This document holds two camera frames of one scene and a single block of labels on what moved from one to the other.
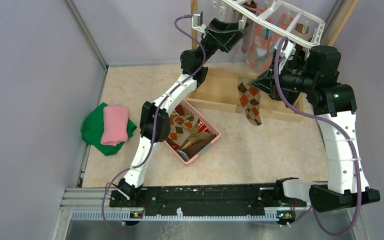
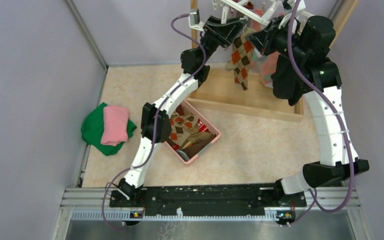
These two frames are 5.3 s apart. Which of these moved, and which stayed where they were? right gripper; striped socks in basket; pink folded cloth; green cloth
Moved: right gripper
Stayed: striped socks in basket; green cloth; pink folded cloth
